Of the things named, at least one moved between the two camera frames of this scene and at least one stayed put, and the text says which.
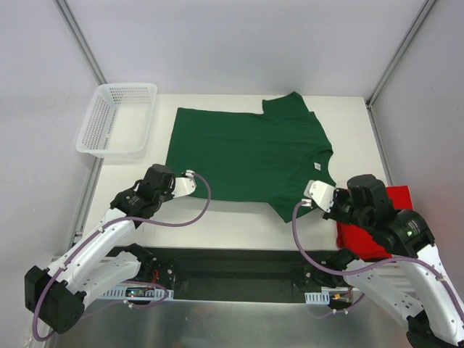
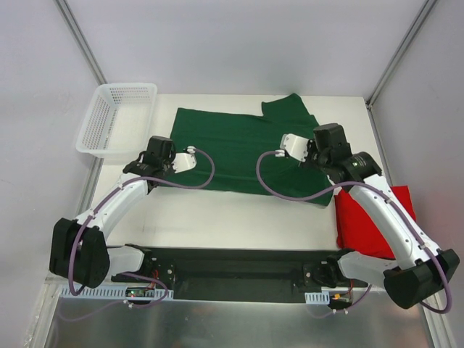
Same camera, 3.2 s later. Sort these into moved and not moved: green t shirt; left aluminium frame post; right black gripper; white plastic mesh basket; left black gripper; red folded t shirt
Moved: green t shirt; left black gripper; right black gripper
Not moved: white plastic mesh basket; left aluminium frame post; red folded t shirt
